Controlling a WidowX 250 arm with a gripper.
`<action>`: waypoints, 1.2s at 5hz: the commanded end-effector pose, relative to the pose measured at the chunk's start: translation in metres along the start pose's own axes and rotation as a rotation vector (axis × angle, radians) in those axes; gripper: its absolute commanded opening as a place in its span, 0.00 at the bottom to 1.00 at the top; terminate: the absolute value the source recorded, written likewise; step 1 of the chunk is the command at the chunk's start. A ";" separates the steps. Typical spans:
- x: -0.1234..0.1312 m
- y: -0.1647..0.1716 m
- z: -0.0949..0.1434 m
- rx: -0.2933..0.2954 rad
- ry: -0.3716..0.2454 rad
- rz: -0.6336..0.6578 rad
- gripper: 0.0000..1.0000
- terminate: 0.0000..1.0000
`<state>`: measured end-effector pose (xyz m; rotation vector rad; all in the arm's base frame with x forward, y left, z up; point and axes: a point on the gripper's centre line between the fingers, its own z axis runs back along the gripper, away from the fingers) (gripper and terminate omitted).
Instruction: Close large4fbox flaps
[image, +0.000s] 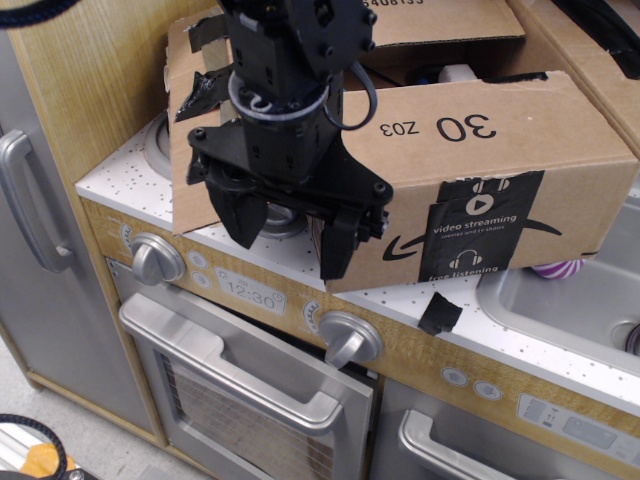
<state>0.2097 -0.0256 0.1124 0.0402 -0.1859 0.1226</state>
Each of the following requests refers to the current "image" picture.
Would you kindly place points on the left silver stove knob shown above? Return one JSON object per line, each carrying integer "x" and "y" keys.
{"x": 155, "y": 260}

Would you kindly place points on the silver oven door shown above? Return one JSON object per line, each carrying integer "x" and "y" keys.
{"x": 247, "y": 404}

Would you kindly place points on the grey toy fridge door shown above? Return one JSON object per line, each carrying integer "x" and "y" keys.
{"x": 54, "y": 315}

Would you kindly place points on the purple white striped ball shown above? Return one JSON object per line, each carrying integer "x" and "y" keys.
{"x": 559, "y": 270}

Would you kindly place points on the large cardboard box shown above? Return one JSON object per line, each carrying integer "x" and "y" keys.
{"x": 490, "y": 170}

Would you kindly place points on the grey dishwasher door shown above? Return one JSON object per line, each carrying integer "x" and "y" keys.
{"x": 421, "y": 437}

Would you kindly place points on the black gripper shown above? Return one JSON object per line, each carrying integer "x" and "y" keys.
{"x": 300, "y": 164}

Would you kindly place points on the silver toy sink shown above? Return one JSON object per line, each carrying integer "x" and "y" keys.
{"x": 591, "y": 313}

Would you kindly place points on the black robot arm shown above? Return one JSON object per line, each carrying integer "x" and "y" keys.
{"x": 289, "y": 59}

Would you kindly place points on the silver stove knob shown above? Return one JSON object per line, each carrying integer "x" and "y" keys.
{"x": 155, "y": 260}
{"x": 349, "y": 338}

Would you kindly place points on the toy kitchen unit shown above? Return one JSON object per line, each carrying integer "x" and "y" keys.
{"x": 94, "y": 77}

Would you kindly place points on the black tape piece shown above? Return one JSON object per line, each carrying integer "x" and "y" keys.
{"x": 440, "y": 315}

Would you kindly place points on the silver stove burner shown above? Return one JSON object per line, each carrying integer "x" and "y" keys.
{"x": 282, "y": 223}

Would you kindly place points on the right silver stove knob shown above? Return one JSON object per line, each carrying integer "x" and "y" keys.
{"x": 349, "y": 338}

